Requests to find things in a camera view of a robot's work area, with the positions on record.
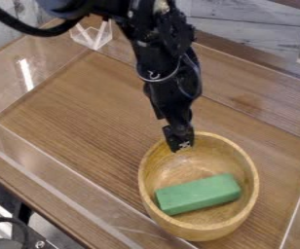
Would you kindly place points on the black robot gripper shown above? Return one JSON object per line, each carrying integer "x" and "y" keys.
{"x": 171, "y": 94}

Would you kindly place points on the brown wooden bowl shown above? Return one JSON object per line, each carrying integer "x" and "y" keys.
{"x": 214, "y": 155}

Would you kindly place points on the green rectangular block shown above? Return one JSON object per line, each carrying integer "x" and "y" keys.
{"x": 198, "y": 194}

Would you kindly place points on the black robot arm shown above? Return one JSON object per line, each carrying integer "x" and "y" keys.
{"x": 161, "y": 36}

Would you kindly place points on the black metal table leg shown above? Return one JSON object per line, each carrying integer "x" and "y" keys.
{"x": 22, "y": 214}

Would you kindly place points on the clear acrylic front wall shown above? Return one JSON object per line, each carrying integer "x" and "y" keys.
{"x": 90, "y": 214}

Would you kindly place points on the clear acrylic corner bracket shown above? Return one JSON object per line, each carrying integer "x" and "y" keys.
{"x": 91, "y": 37}

